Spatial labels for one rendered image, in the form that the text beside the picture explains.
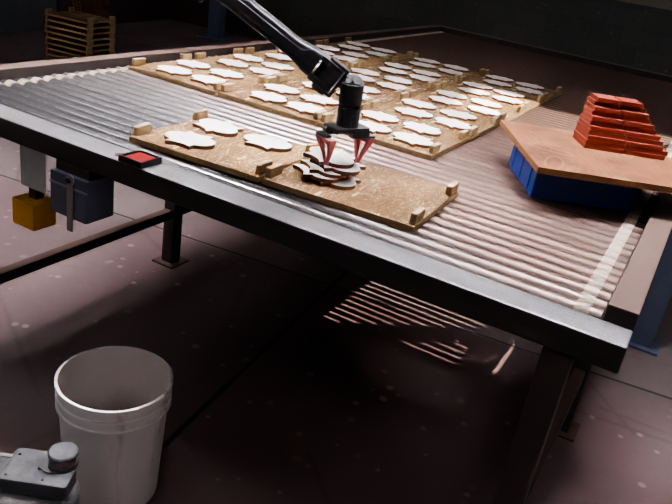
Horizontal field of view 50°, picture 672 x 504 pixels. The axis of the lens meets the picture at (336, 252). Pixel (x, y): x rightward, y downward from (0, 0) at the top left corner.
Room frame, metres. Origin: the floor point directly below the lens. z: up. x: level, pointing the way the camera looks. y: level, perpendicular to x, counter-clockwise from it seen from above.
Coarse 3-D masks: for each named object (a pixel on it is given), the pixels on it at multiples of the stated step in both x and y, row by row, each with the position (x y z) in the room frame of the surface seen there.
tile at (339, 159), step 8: (304, 152) 1.78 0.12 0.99; (312, 152) 1.79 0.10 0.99; (320, 152) 1.80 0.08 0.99; (336, 152) 1.83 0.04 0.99; (344, 152) 1.84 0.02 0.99; (320, 160) 1.74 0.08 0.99; (336, 160) 1.76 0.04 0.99; (344, 160) 1.77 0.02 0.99; (352, 160) 1.78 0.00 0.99; (344, 168) 1.73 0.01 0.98
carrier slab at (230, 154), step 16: (160, 128) 1.96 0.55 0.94; (176, 128) 1.99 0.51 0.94; (192, 128) 2.01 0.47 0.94; (144, 144) 1.83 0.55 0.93; (160, 144) 1.82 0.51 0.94; (224, 144) 1.91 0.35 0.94; (240, 144) 1.94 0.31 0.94; (192, 160) 1.77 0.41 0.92; (208, 160) 1.75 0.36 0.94; (224, 160) 1.78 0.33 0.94; (240, 160) 1.80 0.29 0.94; (256, 160) 1.82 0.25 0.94; (272, 160) 1.84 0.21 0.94; (288, 160) 1.87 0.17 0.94; (240, 176) 1.71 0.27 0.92; (256, 176) 1.70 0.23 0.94
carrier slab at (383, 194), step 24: (288, 168) 1.80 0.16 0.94; (288, 192) 1.66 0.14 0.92; (312, 192) 1.65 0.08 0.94; (336, 192) 1.68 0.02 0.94; (360, 192) 1.71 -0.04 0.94; (384, 192) 1.74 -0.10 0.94; (408, 192) 1.77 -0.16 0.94; (432, 192) 1.80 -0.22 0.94; (456, 192) 1.84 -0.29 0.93; (384, 216) 1.57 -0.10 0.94; (408, 216) 1.59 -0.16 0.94
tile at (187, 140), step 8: (168, 136) 1.86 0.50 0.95; (176, 136) 1.88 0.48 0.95; (184, 136) 1.89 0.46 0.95; (192, 136) 1.90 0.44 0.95; (200, 136) 1.91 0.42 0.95; (208, 136) 1.92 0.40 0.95; (176, 144) 1.83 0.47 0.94; (184, 144) 1.82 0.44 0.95; (192, 144) 1.83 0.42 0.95; (200, 144) 1.84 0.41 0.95; (208, 144) 1.85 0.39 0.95
